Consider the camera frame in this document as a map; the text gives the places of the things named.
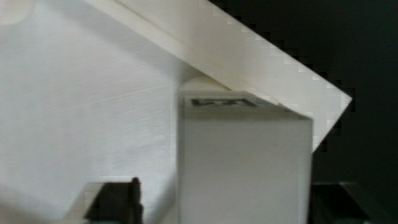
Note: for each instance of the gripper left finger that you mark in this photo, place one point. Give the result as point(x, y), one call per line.
point(115, 207)

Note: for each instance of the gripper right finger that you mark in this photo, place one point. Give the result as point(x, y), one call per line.
point(339, 205)

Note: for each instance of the white leg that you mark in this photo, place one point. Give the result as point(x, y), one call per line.
point(243, 158)

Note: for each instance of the white square table top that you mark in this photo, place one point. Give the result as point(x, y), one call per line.
point(97, 56)

